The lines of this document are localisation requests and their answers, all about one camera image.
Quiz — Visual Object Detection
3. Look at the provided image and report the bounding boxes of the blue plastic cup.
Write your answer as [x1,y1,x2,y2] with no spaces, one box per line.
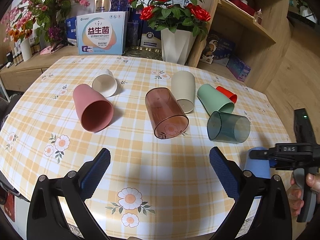
[244,147,271,179]

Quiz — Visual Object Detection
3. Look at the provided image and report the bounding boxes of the transparent dark teal cup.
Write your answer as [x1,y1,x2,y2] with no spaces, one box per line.
[207,111,251,143]

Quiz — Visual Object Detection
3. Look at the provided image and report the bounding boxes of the pink plastic cup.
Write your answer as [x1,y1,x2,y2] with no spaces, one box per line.
[73,84,114,132]

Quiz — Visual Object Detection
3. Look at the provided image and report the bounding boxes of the mint green plastic cup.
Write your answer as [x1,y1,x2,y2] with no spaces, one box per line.
[197,84,234,115]

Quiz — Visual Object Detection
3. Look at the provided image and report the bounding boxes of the transparent red plastic cup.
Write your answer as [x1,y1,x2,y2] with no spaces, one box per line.
[145,87,189,139]

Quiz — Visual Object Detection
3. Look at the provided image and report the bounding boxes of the white plastic cup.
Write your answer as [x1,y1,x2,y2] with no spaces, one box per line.
[92,69,118,98]

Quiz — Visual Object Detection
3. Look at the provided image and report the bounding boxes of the beige plastic cup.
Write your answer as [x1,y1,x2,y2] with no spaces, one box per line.
[171,70,195,113]

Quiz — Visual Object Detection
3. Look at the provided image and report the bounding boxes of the person's right hand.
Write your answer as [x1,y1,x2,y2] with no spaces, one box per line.
[287,173,320,217]

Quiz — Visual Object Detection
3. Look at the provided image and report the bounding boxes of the yellow plaid tablecloth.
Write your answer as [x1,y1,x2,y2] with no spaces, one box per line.
[1,56,290,239]

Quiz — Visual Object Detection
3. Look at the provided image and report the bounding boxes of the purple small box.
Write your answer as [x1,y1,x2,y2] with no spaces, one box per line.
[226,56,251,82]

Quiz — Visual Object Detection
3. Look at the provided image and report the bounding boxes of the wooden low cabinet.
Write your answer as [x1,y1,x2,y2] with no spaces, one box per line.
[1,46,78,92]

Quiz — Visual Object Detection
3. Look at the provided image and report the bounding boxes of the dark illustrated box on shelf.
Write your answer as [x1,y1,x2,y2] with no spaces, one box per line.
[200,30,235,66]

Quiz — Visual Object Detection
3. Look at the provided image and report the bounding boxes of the small glass perfume bottle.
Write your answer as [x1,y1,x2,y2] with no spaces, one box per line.
[254,9,263,25]

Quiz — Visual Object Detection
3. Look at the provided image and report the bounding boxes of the wooden shelf unit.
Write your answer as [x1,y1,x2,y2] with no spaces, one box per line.
[203,0,293,93]

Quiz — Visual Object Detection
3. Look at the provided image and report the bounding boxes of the light blue probiotic box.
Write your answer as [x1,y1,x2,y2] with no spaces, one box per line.
[76,11,128,55]

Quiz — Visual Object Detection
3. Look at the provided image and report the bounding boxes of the pink roses in white pot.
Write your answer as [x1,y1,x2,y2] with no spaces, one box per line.
[292,0,313,17]

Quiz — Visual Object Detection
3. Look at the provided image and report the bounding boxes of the white cylindrical vase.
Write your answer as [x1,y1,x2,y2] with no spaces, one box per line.
[20,38,33,62]

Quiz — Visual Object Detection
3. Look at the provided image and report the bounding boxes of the blue white package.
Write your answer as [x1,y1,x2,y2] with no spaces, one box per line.
[65,17,77,45]

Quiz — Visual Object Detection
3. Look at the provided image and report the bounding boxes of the red basket on shelf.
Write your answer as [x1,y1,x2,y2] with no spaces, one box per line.
[229,0,257,16]

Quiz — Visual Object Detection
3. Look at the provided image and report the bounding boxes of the red roses in white pot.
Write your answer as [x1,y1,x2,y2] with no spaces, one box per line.
[129,0,211,65]

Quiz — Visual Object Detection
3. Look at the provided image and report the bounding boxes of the silver tin box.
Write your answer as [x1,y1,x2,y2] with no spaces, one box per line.
[94,0,111,13]

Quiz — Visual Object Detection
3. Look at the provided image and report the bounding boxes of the pink blossom artificial plant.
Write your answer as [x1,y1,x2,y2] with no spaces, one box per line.
[1,0,90,51]

